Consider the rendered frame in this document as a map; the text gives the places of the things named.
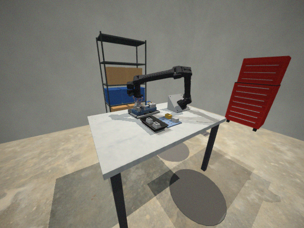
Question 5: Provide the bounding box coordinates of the yellow rectangular block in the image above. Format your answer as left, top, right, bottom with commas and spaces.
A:
165, 113, 172, 119

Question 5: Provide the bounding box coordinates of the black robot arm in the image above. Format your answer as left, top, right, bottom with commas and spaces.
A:
127, 66, 192, 110

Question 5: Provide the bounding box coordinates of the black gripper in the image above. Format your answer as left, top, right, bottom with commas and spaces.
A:
133, 89, 143, 104

